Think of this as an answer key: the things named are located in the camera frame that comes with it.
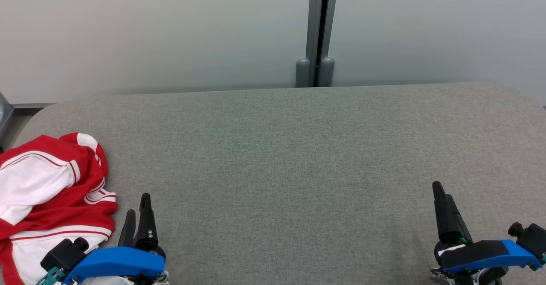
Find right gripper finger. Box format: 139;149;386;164
432;181;473;244

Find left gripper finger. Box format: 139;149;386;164
118;209;137;248
135;193;159;248

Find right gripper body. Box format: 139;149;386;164
430;239;511;285

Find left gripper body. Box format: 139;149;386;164
128;241;170;285

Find red shorts with white stripe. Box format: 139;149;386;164
0;200;118;285

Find red white jersey top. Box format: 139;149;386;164
0;132;118;234

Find blue left camera mount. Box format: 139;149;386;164
62;246;166;285

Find left camera cable teal plug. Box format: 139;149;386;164
36;267;65;285

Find grey metal floor rail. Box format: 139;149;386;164
0;91;57;149

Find grey cylindrical post foot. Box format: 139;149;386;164
296;57;311;88
318;56;336;87

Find grey partition post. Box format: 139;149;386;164
305;0;340;88

